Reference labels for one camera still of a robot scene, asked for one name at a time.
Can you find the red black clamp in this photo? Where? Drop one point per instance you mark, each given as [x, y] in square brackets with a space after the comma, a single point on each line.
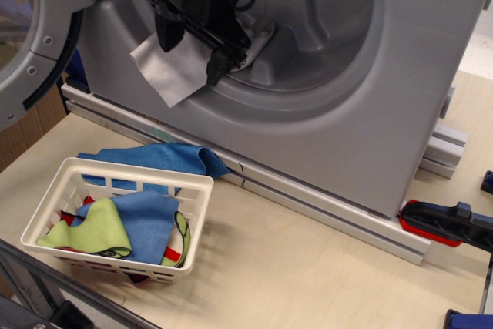
[450, 226]

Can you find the blue black clamp behind machine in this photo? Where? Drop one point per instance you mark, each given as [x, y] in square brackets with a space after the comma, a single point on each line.
[76, 76]

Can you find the white aluminium base rail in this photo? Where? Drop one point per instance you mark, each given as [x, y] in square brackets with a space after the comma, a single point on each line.
[382, 232]

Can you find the grey round machine door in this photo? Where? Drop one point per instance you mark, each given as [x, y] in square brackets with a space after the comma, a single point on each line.
[38, 39]

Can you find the black blue clamp edge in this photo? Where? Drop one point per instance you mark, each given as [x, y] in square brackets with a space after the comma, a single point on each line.
[487, 182]

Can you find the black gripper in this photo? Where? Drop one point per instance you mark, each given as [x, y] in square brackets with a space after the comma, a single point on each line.
[212, 22]

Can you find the red green patterned cloth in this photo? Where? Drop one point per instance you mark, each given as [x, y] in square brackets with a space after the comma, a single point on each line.
[179, 240]

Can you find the blue black clamp corner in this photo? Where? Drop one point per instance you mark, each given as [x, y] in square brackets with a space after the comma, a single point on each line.
[457, 320]

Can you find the blue cloth in basket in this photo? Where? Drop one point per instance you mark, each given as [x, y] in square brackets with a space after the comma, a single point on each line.
[149, 219]

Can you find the blue cloth behind basket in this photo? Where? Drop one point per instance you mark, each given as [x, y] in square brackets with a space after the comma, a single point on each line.
[176, 157]

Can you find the light green cloth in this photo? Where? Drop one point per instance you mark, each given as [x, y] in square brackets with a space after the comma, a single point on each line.
[100, 231]

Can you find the grey toy washing machine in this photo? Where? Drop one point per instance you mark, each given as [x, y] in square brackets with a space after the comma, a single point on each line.
[343, 98]

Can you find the grey aluminium profile block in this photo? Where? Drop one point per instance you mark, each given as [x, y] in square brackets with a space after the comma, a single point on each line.
[445, 146]

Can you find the white plastic basket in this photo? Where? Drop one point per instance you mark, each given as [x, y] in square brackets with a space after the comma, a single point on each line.
[78, 179]

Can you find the grey cloth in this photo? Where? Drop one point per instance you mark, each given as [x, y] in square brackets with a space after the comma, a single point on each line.
[174, 75]

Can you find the grey metal frame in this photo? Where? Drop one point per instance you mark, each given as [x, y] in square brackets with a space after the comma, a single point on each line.
[34, 295]

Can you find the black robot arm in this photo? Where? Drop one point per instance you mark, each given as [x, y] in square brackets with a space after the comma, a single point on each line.
[213, 22]

